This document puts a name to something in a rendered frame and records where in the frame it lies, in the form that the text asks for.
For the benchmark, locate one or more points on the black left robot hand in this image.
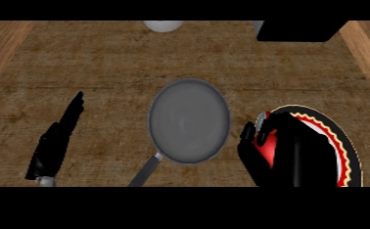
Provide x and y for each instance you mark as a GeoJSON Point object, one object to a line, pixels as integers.
{"type": "Point", "coordinates": [54, 138]}

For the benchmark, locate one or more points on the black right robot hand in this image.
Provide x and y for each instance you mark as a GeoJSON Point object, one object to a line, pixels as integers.
{"type": "Point", "coordinates": [289, 154]}

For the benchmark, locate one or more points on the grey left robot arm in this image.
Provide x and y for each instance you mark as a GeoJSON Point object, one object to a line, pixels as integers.
{"type": "Point", "coordinates": [47, 181]}

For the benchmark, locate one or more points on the black red rimmed plate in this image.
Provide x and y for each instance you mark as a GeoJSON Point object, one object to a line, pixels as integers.
{"type": "Point", "coordinates": [343, 148]}

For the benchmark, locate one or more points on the grey frying pan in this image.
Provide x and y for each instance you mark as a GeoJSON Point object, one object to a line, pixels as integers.
{"type": "Point", "coordinates": [188, 122]}

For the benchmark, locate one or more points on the black box appliance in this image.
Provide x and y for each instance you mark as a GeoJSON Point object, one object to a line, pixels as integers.
{"type": "Point", "coordinates": [300, 30]}

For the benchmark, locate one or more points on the pale grey upright object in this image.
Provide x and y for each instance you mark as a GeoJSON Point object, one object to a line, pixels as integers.
{"type": "Point", "coordinates": [258, 26]}

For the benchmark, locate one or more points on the white round bowl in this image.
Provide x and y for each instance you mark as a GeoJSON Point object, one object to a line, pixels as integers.
{"type": "Point", "coordinates": [162, 25]}

